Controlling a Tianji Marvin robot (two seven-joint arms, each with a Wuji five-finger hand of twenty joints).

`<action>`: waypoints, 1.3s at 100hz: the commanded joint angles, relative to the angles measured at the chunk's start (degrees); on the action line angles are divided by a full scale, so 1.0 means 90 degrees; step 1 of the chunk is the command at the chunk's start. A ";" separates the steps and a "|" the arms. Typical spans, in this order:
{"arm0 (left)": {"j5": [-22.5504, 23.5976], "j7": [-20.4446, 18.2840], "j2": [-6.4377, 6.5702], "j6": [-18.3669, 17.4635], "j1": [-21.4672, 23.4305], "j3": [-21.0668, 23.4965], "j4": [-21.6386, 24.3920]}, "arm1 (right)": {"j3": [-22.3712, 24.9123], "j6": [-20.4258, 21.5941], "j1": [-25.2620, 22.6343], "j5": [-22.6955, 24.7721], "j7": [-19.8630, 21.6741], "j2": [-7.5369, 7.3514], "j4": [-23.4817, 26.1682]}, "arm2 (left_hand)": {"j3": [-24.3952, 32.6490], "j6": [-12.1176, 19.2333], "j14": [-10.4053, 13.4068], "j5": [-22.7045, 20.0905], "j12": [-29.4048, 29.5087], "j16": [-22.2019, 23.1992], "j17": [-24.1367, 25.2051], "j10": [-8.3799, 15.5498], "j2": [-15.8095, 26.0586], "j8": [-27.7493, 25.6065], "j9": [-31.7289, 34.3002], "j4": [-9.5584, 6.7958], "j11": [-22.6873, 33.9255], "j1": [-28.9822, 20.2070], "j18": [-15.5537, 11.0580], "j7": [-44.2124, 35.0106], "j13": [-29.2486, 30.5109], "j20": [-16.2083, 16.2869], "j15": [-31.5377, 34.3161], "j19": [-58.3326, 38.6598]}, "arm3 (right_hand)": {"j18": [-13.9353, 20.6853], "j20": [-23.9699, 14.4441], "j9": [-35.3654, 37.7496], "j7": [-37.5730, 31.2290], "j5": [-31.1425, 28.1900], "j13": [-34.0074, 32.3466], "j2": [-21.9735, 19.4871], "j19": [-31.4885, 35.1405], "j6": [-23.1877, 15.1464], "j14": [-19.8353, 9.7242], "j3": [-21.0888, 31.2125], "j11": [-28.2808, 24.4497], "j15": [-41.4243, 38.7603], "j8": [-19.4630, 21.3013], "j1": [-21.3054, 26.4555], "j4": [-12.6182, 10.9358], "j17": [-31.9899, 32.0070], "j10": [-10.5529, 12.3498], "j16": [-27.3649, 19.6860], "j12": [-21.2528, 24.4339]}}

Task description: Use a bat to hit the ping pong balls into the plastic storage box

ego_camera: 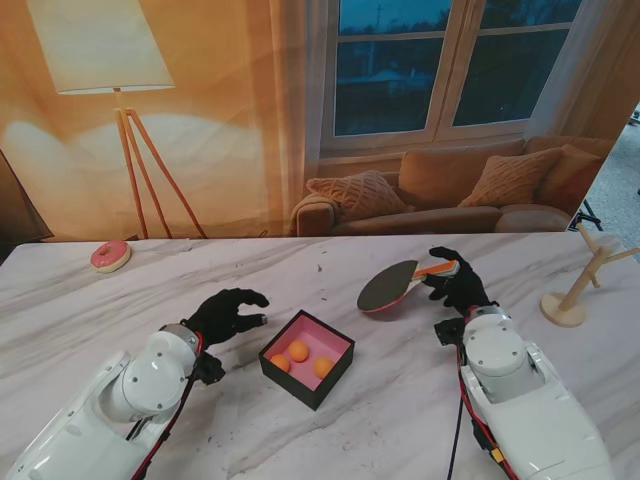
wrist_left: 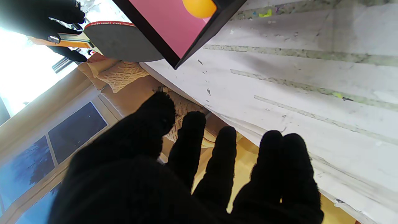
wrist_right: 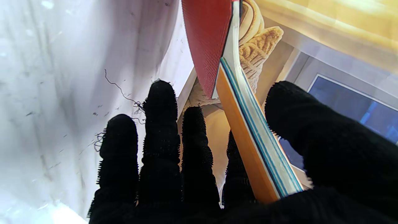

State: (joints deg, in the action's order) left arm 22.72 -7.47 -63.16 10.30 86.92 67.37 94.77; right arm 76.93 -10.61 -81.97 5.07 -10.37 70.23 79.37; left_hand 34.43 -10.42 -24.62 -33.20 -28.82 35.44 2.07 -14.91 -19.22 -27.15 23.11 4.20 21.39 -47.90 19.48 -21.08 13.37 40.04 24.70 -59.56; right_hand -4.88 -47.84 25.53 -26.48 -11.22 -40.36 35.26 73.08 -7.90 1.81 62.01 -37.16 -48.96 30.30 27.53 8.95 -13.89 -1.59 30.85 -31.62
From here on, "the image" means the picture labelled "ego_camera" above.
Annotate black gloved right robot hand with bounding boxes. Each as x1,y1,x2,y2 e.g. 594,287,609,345
422,246,494,317

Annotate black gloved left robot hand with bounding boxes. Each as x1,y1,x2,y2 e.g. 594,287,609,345
192,288,271,349

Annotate ping pong bat orange handle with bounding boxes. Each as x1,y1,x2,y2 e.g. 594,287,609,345
356,258,460,317

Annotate black box pink inside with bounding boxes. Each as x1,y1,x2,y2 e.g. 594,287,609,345
258,309,357,412

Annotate wooden mug tree stand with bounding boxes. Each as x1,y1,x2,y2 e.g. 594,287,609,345
539,222,640,329

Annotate pink frosted donut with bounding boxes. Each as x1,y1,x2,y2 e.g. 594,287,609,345
89,240,133,274

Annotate black clamp stand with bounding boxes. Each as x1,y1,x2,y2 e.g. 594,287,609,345
569,199,606,234

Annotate printed living room backdrop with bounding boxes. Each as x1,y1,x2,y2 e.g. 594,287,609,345
0,0,640,246

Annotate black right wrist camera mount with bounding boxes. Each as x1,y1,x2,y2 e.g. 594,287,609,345
433,317,467,349

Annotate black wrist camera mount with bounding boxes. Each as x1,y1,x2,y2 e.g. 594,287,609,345
433,317,467,349
196,352,226,386

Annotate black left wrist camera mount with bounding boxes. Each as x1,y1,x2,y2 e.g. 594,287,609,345
196,352,226,386

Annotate red black left arm cables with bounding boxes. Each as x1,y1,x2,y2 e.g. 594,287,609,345
122,332,206,480

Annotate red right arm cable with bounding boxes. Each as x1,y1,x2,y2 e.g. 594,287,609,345
456,344,519,480

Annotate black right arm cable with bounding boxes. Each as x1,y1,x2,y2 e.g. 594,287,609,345
446,394,464,480

